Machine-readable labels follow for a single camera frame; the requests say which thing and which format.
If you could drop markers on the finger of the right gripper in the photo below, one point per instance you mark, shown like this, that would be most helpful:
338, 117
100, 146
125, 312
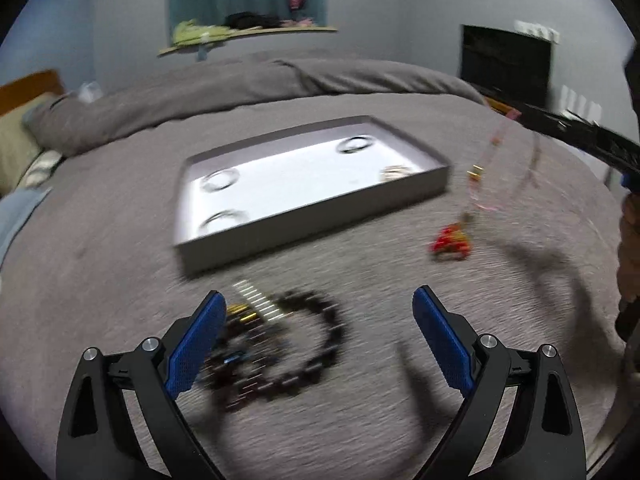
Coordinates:
616, 151

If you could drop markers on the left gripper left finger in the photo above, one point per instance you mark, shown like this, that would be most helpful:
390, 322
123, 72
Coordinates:
96, 439

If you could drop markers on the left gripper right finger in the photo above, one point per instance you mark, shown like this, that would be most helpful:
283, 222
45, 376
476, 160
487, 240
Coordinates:
543, 437

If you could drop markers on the red gold charm jewelry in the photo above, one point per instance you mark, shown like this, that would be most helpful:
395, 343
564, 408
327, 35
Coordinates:
452, 240

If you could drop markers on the pearl bar clip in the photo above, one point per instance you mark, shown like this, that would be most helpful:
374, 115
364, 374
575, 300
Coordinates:
265, 307

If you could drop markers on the clear bangle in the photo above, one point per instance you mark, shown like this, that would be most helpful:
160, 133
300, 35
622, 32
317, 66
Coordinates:
220, 180

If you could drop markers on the black television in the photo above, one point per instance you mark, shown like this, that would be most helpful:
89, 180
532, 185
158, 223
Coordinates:
512, 65

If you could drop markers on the grey duvet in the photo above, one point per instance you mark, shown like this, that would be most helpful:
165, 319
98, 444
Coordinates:
307, 267

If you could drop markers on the grey shallow box tray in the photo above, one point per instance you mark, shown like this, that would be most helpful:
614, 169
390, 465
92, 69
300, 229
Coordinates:
296, 183

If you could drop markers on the striped pillow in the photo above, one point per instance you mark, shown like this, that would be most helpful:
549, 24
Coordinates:
41, 169

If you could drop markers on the olive green pillow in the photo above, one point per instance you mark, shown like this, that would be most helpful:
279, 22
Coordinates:
19, 149

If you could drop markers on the pink item on shelf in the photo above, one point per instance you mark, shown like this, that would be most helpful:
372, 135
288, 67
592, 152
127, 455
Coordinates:
304, 23

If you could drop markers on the white plastic bag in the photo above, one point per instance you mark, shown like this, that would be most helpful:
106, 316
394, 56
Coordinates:
89, 92

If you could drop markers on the wooden headboard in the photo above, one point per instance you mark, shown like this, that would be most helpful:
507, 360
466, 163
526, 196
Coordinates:
21, 91

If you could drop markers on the wooden window shelf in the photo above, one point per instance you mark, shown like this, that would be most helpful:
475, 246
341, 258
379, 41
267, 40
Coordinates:
246, 34

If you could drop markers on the black cloth on shelf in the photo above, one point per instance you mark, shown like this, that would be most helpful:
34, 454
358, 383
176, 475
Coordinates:
248, 20

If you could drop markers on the green cloth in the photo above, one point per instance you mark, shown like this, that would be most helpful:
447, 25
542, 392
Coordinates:
190, 33

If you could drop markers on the white wall switch panel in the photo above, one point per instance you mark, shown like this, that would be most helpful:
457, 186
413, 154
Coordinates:
537, 30

